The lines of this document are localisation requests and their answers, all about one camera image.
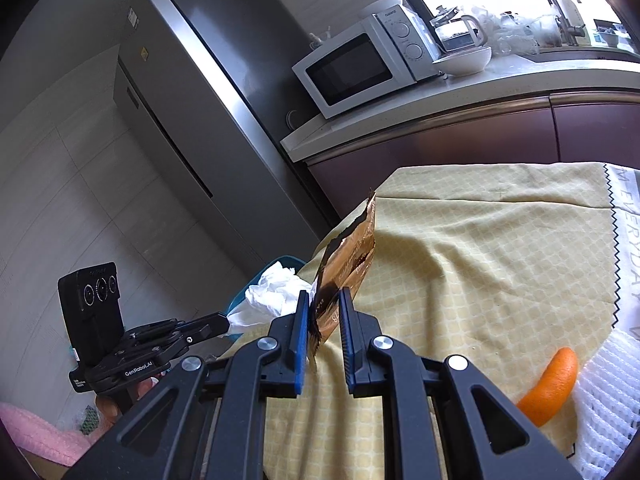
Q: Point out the white soap bottle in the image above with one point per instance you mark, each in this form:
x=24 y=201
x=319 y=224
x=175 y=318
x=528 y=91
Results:
x=573 y=16

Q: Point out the white microwave oven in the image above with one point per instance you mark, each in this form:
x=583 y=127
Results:
x=381 y=54

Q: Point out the yellow patterned tablecloth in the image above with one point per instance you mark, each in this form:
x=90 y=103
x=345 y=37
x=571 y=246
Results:
x=506 y=265

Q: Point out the white tissue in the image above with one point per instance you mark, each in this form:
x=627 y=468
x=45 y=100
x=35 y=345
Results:
x=272 y=293

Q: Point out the kitchen faucet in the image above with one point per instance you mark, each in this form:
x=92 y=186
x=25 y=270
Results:
x=568 y=32

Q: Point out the dark brown snack wrapper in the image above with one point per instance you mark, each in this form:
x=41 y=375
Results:
x=345 y=263

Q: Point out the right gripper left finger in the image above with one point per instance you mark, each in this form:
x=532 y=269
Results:
x=205 y=419

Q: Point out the kitchen counter with cabinets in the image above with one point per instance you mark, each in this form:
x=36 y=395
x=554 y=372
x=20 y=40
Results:
x=515 y=110

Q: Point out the white foam fruit net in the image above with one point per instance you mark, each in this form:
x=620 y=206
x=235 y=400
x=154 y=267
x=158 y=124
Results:
x=606 y=398

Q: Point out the glass electric kettle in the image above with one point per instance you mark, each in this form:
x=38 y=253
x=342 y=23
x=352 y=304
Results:
x=457 y=31

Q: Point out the pink sleeve forearm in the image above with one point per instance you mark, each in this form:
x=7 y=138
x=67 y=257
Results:
x=37 y=436

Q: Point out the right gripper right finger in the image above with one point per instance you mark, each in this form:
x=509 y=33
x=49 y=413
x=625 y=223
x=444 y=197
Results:
x=441 y=419

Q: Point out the white bowl on counter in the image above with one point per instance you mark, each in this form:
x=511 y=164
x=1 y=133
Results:
x=465 y=62

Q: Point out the person's left hand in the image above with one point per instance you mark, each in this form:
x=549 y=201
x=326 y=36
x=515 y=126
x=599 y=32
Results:
x=112 y=407

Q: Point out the white bowl on microwave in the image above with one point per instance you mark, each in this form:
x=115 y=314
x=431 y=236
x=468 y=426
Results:
x=378 y=6

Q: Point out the orange peel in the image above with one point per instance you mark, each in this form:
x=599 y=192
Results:
x=553 y=388

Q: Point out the silver refrigerator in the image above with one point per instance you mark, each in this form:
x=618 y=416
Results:
x=208 y=90

